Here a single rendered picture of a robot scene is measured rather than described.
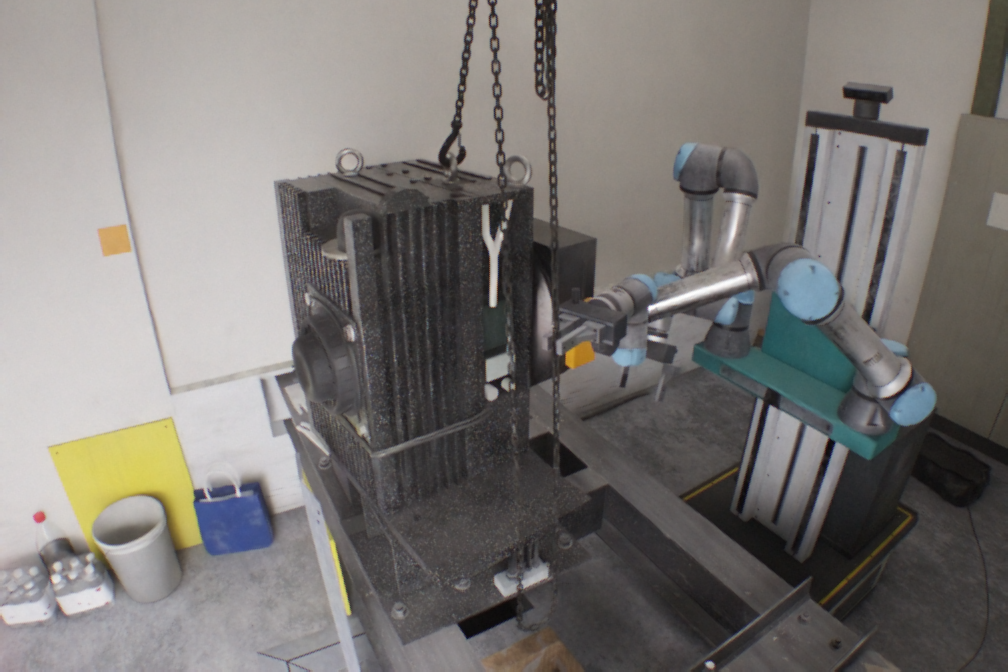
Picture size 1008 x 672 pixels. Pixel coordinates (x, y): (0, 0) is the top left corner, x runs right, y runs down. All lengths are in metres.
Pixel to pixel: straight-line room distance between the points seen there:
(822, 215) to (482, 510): 1.26
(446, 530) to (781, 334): 1.16
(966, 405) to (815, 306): 2.55
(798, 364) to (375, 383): 1.27
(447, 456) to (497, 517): 0.19
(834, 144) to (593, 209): 1.49
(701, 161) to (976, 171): 2.07
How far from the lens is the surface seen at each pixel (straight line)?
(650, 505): 1.86
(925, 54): 3.86
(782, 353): 1.95
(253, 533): 2.69
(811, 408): 1.75
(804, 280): 1.27
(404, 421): 1.35
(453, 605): 1.55
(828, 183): 1.86
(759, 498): 2.35
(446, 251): 1.21
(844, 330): 1.38
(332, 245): 1.23
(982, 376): 3.69
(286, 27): 2.30
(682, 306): 1.40
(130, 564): 2.55
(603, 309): 1.15
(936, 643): 2.74
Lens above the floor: 1.89
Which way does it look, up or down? 23 degrees down
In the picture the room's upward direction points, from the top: straight up
